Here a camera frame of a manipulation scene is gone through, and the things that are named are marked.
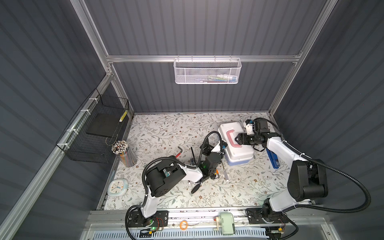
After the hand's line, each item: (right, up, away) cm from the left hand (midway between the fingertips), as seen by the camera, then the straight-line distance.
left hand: (212, 142), depth 88 cm
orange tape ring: (-17, -39, -15) cm, 45 cm away
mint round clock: (-53, -24, -7) cm, 59 cm away
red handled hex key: (-20, -9, +10) cm, 24 cm away
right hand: (+20, +1, +4) cm, 20 cm away
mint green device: (+4, -36, -20) cm, 41 cm away
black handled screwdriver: (-10, -25, -5) cm, 28 cm away
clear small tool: (+8, -19, +1) cm, 21 cm away
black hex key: (-11, -8, +9) cm, 17 cm away
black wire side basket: (-61, +5, -16) cm, 63 cm away
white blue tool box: (+13, -6, -5) cm, 14 cm away
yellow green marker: (-50, +15, -7) cm, 52 cm away
